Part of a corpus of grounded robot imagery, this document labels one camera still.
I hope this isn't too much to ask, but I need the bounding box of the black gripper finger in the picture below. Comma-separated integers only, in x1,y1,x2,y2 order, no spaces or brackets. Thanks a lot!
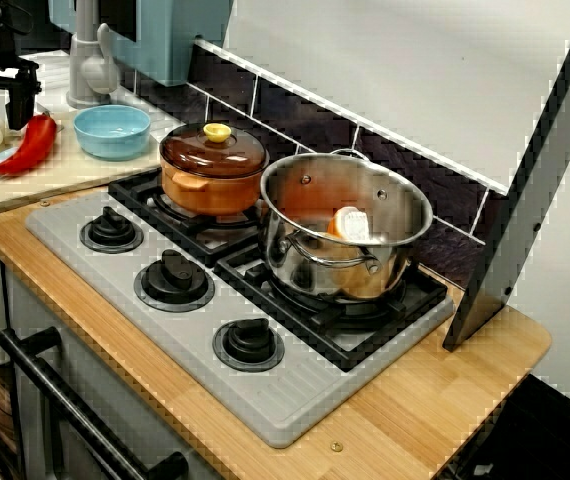
4,88,37,131

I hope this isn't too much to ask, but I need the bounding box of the white toy sink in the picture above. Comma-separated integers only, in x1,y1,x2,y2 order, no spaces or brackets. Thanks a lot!
0,49,186,131

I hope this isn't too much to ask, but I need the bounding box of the brown lid with yellow knob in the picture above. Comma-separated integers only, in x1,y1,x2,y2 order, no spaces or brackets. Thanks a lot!
158,122,270,179

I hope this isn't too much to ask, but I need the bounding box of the stainless steel pot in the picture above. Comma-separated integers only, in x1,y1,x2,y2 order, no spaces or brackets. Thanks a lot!
257,148,435,303

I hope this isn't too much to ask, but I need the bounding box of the grey stove top panel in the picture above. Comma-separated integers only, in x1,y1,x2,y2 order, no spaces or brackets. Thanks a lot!
24,189,456,450

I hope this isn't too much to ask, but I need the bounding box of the white and orange toy bread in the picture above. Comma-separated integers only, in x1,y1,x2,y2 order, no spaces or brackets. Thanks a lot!
327,205,371,240

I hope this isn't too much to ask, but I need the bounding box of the orange toy pot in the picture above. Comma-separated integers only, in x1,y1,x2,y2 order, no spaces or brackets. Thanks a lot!
159,154,266,217

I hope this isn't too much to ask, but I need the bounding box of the light blue bowl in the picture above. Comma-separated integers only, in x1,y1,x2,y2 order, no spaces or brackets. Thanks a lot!
73,104,152,162

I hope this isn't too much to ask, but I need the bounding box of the black oven door handle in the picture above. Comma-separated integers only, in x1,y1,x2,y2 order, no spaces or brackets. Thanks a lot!
0,327,190,480

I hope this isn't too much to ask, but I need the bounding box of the red toy pepper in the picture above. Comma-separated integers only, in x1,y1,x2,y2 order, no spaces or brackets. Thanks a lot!
0,113,59,176

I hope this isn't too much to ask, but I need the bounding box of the black burner grate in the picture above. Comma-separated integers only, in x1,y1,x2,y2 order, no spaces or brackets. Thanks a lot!
107,167,450,374

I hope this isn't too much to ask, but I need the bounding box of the pale wooden cutting board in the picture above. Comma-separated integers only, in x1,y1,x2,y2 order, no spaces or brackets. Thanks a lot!
0,107,166,219

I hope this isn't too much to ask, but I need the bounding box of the dark upright side panel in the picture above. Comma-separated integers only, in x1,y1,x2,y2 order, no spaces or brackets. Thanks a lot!
442,0,570,354

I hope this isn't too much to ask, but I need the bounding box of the dark tile backsplash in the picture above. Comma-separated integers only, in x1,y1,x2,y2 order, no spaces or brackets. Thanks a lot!
119,42,509,291

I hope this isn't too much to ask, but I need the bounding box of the white toy kitchen cabinet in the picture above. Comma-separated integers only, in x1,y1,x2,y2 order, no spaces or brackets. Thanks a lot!
0,219,226,480

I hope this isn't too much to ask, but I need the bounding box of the grey toy faucet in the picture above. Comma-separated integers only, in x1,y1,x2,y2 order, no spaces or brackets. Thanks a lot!
66,0,120,110

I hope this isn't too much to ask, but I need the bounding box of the black stove knob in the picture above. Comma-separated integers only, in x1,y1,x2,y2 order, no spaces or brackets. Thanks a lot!
133,248,216,314
78,205,145,255
212,317,286,372

